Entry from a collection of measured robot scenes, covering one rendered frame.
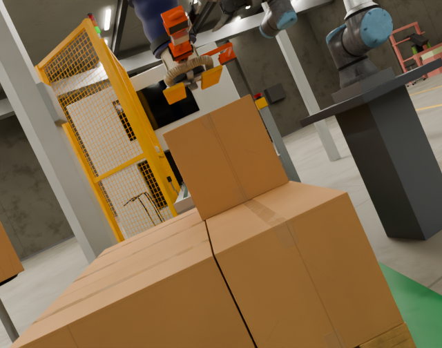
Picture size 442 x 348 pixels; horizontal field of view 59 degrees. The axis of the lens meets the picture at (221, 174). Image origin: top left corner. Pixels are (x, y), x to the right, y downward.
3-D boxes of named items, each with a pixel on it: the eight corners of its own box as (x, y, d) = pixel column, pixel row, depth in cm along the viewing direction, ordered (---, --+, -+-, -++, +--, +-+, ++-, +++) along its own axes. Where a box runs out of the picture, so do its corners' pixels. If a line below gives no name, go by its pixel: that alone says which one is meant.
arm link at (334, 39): (356, 61, 201) (342, 30, 200) (376, 50, 185) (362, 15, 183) (331, 72, 198) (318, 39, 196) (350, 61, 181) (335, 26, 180)
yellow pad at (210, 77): (202, 90, 208) (197, 81, 207) (219, 82, 208) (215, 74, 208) (203, 76, 174) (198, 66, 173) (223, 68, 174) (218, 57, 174)
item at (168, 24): (168, 36, 134) (162, 23, 134) (188, 27, 134) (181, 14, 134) (166, 28, 126) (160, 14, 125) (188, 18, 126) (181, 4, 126)
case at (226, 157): (205, 202, 223) (176, 138, 220) (268, 173, 223) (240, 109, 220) (202, 221, 163) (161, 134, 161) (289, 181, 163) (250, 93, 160)
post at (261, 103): (308, 221, 297) (254, 101, 291) (315, 218, 298) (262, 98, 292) (311, 223, 290) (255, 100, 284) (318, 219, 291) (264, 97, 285)
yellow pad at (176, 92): (169, 105, 207) (165, 96, 207) (186, 97, 207) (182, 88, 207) (164, 94, 173) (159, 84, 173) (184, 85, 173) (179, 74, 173)
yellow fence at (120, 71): (194, 233, 466) (119, 70, 454) (202, 228, 467) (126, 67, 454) (195, 256, 350) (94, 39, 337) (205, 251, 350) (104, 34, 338)
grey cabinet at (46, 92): (62, 124, 304) (45, 89, 302) (68, 121, 304) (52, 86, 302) (53, 121, 284) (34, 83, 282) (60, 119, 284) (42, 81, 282)
